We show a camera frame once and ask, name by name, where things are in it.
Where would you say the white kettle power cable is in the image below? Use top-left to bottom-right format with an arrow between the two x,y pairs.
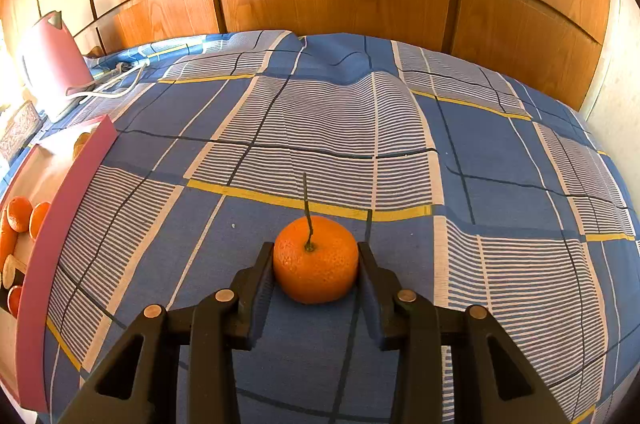
65,59 -> 150,101

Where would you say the orange carrot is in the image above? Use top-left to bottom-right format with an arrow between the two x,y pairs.
0,210 -> 17,271

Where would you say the dark cut vegetable piece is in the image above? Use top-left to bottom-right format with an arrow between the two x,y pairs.
1,254 -> 27,290

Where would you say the small red fruit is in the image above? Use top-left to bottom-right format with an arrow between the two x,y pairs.
8,285 -> 23,318

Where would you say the blue checkered tablecloth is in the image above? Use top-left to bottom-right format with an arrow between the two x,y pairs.
37,31 -> 639,423

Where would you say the patterned tissue box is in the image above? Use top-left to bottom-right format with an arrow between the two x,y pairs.
1,100 -> 43,164

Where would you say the pink electric kettle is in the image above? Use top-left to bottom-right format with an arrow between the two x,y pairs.
17,10 -> 94,122

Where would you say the pink-rimmed tray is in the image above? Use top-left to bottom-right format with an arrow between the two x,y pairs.
1,115 -> 117,412

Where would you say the green-brown kiwi fruit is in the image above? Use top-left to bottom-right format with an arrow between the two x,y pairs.
73,132 -> 91,159

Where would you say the orange tangerine with stem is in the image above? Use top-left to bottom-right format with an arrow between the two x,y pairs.
272,173 -> 359,305

